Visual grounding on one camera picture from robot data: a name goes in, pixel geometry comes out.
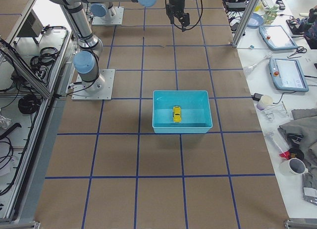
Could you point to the black scissors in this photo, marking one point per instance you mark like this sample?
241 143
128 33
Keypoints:
299 49

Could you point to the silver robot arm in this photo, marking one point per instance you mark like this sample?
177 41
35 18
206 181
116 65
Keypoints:
86 62
105 11

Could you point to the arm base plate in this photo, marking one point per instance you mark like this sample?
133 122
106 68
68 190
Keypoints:
117 20
101 89

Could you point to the teach pendant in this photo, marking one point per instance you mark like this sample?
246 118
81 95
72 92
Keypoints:
277 38
287 75

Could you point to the white mug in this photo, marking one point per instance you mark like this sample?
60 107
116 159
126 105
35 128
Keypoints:
293 167

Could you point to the blue plate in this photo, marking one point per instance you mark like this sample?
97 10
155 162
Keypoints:
255 21

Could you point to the white paper cup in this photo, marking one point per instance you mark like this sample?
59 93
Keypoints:
264 102

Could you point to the lower teach pendant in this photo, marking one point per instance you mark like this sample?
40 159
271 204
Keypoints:
287 75

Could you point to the yellow toy beetle car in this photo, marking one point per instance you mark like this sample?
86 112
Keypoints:
177 114

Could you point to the silver foil pouch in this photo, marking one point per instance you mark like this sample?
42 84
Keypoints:
309 183

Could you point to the upper teach pendant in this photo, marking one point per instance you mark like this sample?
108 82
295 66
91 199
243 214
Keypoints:
277 38

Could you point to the aluminium frame post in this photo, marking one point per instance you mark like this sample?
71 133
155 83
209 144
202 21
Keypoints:
244 21

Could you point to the grey cloth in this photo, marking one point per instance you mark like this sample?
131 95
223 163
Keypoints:
303 125

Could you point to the grey control box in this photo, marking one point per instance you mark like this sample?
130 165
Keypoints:
32 28

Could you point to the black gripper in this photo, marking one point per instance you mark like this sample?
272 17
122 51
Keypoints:
176 2

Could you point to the turquoise plastic storage bin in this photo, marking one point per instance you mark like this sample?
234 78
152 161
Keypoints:
195 112

